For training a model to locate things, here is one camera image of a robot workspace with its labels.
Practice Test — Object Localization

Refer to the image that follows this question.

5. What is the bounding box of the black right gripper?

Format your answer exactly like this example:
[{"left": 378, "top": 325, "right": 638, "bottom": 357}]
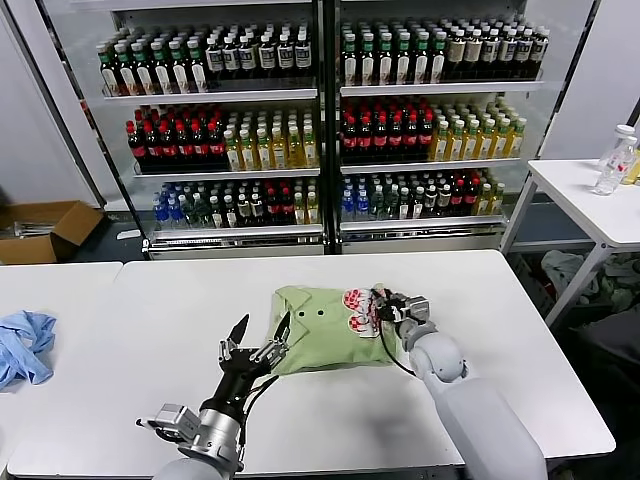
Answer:
[{"left": 366, "top": 285, "right": 409, "bottom": 325}]

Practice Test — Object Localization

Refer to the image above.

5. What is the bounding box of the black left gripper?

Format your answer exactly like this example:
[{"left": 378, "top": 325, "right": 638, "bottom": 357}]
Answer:
[{"left": 198, "top": 312, "right": 293, "bottom": 416}]

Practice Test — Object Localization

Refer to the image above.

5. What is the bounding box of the light green shirt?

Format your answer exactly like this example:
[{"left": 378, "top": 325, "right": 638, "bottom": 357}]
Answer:
[{"left": 271, "top": 282, "right": 401, "bottom": 375}]

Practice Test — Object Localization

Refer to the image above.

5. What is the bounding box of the grey laundry basket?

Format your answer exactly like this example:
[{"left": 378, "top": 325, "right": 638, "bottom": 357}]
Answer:
[{"left": 514, "top": 253, "right": 557, "bottom": 314}]

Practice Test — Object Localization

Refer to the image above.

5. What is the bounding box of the yellow tea bottle white cap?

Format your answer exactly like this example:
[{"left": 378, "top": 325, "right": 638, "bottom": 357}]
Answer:
[
  {"left": 256, "top": 128, "right": 273, "bottom": 171},
  {"left": 478, "top": 120, "right": 496, "bottom": 161},
  {"left": 224, "top": 130, "right": 242, "bottom": 173},
  {"left": 303, "top": 125, "right": 320, "bottom": 169},
  {"left": 463, "top": 121, "right": 480, "bottom": 162},
  {"left": 287, "top": 126, "right": 304, "bottom": 170},
  {"left": 272, "top": 127, "right": 289, "bottom": 170},
  {"left": 431, "top": 123, "right": 449, "bottom": 163},
  {"left": 240, "top": 129, "right": 258, "bottom": 172},
  {"left": 493, "top": 119, "right": 511, "bottom": 160},
  {"left": 447, "top": 122, "right": 465, "bottom": 162},
  {"left": 508, "top": 119, "right": 526, "bottom": 159}
]

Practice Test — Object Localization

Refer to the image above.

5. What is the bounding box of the white garment pile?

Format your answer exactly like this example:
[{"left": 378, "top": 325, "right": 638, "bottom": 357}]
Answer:
[{"left": 542, "top": 249, "right": 599, "bottom": 306}]

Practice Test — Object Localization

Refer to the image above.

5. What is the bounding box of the open cardboard box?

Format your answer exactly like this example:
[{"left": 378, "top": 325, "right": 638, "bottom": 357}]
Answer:
[{"left": 0, "top": 200, "right": 106, "bottom": 266}]

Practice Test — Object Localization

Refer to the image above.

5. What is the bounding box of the beverage display cooler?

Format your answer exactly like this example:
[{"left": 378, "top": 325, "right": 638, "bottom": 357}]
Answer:
[
  {"left": 322, "top": 0, "right": 601, "bottom": 257},
  {"left": 37, "top": 0, "right": 334, "bottom": 262}
]

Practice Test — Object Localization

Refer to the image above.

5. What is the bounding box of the white side table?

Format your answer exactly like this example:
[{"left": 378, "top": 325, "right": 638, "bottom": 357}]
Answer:
[{"left": 499, "top": 159, "right": 640, "bottom": 331}]

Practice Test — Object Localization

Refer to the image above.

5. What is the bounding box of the crumpled light blue cloth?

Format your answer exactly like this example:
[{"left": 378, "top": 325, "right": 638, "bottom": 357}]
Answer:
[{"left": 0, "top": 309, "right": 57, "bottom": 394}]

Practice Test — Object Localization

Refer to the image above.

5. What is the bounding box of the dark bottle green cap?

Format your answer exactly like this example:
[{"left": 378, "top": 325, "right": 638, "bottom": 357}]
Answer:
[
  {"left": 358, "top": 34, "right": 378, "bottom": 87},
  {"left": 169, "top": 41, "right": 191, "bottom": 95},
  {"left": 412, "top": 32, "right": 431, "bottom": 86},
  {"left": 394, "top": 33, "right": 414, "bottom": 87},
  {"left": 115, "top": 44, "right": 137, "bottom": 97},
  {"left": 187, "top": 40, "right": 209, "bottom": 95},
  {"left": 98, "top": 46, "right": 120, "bottom": 98},
  {"left": 341, "top": 34, "right": 360, "bottom": 88},
  {"left": 429, "top": 32, "right": 448, "bottom": 85},
  {"left": 151, "top": 42, "right": 173, "bottom": 96},
  {"left": 376, "top": 33, "right": 396, "bottom": 87},
  {"left": 133, "top": 43, "right": 155, "bottom": 97}
]

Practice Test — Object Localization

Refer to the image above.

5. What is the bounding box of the black bag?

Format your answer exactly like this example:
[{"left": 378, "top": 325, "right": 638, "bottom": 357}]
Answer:
[{"left": 589, "top": 314, "right": 640, "bottom": 396}]

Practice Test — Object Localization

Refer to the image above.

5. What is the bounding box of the grey green garment pile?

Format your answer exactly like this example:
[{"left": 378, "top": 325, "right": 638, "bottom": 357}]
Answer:
[{"left": 599, "top": 259, "right": 640, "bottom": 319}]

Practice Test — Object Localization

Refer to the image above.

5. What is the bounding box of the dark tea bottle white label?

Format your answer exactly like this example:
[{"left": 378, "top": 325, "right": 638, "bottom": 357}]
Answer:
[
  {"left": 498, "top": 29, "right": 517, "bottom": 80},
  {"left": 531, "top": 29, "right": 550, "bottom": 79},
  {"left": 238, "top": 37, "right": 258, "bottom": 83},
  {"left": 205, "top": 39, "right": 225, "bottom": 84},
  {"left": 481, "top": 30, "right": 500, "bottom": 81},
  {"left": 276, "top": 34, "right": 295, "bottom": 81},
  {"left": 514, "top": 29, "right": 534, "bottom": 80},
  {"left": 293, "top": 33, "right": 312, "bottom": 80},
  {"left": 222, "top": 38, "right": 241, "bottom": 83},
  {"left": 257, "top": 35, "right": 277, "bottom": 82}
]

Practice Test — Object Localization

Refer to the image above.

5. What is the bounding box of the dark bottle beige label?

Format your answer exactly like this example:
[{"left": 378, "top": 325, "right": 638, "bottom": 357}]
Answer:
[
  {"left": 446, "top": 31, "right": 466, "bottom": 82},
  {"left": 463, "top": 30, "right": 483, "bottom": 82}
]

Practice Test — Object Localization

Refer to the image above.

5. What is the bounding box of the clear water bottle red label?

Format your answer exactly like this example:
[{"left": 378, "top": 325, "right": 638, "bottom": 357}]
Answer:
[{"left": 593, "top": 124, "right": 637, "bottom": 196}]

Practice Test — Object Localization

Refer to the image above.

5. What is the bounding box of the yellow drink bottle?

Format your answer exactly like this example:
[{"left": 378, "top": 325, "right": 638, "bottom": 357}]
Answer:
[{"left": 622, "top": 147, "right": 640, "bottom": 187}]

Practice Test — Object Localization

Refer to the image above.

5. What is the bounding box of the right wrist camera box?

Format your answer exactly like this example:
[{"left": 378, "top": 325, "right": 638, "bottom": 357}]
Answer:
[{"left": 402, "top": 295, "right": 432, "bottom": 325}]

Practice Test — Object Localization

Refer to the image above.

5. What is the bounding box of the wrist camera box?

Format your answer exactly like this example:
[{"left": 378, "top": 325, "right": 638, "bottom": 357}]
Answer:
[
  {"left": 137, "top": 402, "right": 202, "bottom": 445},
  {"left": 402, "top": 295, "right": 432, "bottom": 325}
]

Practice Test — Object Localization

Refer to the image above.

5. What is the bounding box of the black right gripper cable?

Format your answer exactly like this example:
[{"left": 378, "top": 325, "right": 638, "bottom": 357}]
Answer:
[{"left": 375, "top": 319, "right": 417, "bottom": 375}]

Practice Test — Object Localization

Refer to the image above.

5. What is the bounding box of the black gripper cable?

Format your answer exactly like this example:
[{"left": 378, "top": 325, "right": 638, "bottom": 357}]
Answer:
[
  {"left": 375, "top": 319, "right": 417, "bottom": 375},
  {"left": 241, "top": 374, "right": 280, "bottom": 454}
]

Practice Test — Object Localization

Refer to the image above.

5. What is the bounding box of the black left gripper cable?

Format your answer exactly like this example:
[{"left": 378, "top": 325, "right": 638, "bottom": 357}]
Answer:
[{"left": 241, "top": 374, "right": 280, "bottom": 454}]

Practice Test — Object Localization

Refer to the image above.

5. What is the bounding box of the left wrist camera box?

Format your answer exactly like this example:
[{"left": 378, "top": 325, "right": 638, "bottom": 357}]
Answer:
[{"left": 137, "top": 402, "right": 202, "bottom": 445}]

